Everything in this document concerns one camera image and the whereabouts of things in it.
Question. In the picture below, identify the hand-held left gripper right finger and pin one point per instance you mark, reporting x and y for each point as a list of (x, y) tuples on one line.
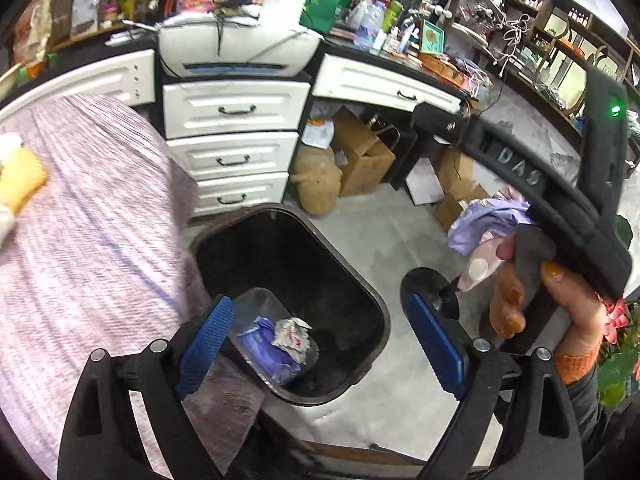
[(440, 345)]

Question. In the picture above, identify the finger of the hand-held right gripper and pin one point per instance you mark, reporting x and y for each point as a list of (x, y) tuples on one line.
[(447, 122)]

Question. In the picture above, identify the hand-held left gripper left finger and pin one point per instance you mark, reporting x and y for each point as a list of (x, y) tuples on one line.
[(205, 345)]

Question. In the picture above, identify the dark brown trash bin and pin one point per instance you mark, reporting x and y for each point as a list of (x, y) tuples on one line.
[(280, 255)]

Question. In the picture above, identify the yellow mesh sleeve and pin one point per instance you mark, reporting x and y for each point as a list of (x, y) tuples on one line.
[(22, 182)]

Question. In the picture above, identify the person's right forearm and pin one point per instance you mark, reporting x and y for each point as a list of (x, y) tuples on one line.
[(600, 425)]

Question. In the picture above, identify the person's right hand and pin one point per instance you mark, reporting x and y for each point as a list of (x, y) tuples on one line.
[(580, 320)]

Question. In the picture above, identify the black round stand base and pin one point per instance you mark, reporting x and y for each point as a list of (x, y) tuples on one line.
[(425, 285)]

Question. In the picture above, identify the white paper sheet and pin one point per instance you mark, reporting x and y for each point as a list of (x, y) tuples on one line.
[(422, 182)]

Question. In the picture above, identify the flattened cardboard box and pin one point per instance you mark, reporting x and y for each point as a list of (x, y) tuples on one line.
[(460, 195)]

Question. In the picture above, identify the pink polka dot cloth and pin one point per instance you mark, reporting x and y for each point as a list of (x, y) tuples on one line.
[(477, 270)]

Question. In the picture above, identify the teal framed picture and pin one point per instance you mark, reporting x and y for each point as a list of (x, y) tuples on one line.
[(432, 37)]

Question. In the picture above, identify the purple cloth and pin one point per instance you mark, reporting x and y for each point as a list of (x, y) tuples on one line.
[(487, 222)]

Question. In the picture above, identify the crumpled paper wrapper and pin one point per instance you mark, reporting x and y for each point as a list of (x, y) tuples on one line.
[(292, 335)]

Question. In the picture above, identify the open cardboard box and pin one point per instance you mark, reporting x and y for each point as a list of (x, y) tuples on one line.
[(362, 160)]

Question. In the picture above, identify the pink artificial flower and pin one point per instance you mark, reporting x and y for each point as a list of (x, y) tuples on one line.
[(614, 317)]

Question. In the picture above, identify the clear plastic water bottle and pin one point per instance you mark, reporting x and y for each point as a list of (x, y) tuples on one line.
[(370, 25)]

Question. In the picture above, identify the small white plastic bag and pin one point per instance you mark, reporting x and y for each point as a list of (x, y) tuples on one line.
[(319, 132)]

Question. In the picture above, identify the pink striped blanket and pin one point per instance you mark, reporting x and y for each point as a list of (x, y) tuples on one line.
[(90, 260)]

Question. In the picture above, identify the burlap sack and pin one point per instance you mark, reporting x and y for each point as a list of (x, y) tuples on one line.
[(315, 185)]

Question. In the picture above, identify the dark wooden shelf unit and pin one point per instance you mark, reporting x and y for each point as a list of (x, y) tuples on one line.
[(555, 20)]

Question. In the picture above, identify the green plant leaves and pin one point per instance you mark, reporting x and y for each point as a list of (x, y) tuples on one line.
[(617, 375)]

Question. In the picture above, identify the white printer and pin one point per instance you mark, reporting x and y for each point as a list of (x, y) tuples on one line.
[(240, 45)]

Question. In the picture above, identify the wide white drawer with knobs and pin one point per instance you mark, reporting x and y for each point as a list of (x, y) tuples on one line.
[(85, 82)]

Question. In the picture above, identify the cluttered wooden shelf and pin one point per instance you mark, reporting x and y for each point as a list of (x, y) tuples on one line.
[(75, 5)]

